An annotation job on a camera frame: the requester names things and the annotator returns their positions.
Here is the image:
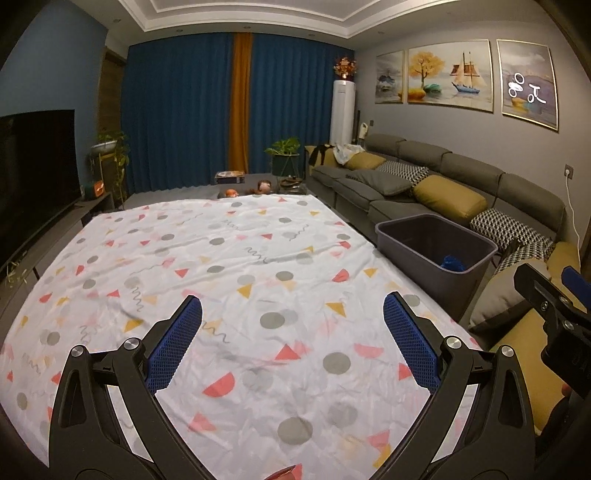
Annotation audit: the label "green potted plant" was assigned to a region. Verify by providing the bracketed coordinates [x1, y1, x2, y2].
[264, 137, 301, 157]

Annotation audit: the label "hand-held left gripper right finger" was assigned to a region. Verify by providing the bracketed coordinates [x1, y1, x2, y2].
[369, 292, 539, 480]

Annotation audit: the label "white standing air conditioner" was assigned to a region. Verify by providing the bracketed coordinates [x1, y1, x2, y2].
[330, 80, 357, 146]

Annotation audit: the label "trailing potted plant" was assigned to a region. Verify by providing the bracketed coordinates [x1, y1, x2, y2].
[90, 131, 131, 158]

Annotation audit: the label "grey sofa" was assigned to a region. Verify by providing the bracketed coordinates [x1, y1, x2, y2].
[305, 134, 583, 333]

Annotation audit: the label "beige cushion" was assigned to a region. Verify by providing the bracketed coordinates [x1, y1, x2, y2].
[468, 272, 539, 335]

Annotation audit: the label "black white patterned cushion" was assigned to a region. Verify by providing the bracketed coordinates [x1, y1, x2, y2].
[496, 242, 550, 273]
[375, 161, 430, 185]
[470, 208, 555, 247]

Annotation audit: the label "white cloth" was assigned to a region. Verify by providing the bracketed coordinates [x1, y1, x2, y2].
[333, 144, 365, 163]

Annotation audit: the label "white cable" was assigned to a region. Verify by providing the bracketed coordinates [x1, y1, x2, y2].
[566, 171, 583, 241]

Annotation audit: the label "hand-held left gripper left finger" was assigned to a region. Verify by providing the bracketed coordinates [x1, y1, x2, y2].
[48, 294, 218, 480]

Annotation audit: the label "grey television cabinet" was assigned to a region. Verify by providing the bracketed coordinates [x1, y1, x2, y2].
[0, 191, 116, 324]

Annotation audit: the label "green metal plant stand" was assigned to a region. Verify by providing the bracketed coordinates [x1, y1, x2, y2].
[270, 154, 303, 178]

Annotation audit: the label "blue curtain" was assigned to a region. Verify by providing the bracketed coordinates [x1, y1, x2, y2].
[247, 36, 356, 175]
[121, 33, 238, 195]

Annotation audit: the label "small yellow cushion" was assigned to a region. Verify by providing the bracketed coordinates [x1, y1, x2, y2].
[344, 152, 387, 171]

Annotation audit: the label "purple abstract painting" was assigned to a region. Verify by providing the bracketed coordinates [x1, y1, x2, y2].
[496, 39, 560, 132]

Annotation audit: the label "grey plastic bin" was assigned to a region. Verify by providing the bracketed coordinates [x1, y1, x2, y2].
[375, 213, 498, 319]

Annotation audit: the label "dry plant sprigs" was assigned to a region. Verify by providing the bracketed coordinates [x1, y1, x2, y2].
[4, 261, 33, 282]

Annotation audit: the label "orange curtain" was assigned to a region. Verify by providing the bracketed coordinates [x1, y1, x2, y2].
[228, 33, 254, 172]

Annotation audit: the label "black television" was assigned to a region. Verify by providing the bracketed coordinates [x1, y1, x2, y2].
[0, 109, 77, 268]

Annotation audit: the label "tree and sailboat painting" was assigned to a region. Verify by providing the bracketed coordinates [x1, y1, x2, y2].
[405, 39, 492, 114]

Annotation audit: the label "white printed tablecloth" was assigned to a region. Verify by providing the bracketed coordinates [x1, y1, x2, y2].
[0, 194, 485, 480]

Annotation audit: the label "grey cushion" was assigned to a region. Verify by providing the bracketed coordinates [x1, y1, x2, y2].
[345, 170, 414, 197]

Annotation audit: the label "small grey landscape painting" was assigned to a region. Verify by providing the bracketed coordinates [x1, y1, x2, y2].
[375, 50, 406, 104]

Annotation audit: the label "red gold flower ornament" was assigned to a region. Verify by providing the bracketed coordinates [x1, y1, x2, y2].
[333, 56, 357, 81]

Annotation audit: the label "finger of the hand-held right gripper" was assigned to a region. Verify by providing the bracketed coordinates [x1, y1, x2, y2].
[562, 265, 591, 301]
[514, 263, 591, 333]

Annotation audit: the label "large yellow cushion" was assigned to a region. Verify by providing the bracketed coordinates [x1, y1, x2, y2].
[412, 174, 488, 217]

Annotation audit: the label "wooden plant stand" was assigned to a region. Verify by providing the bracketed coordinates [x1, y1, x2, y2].
[97, 152, 125, 204]

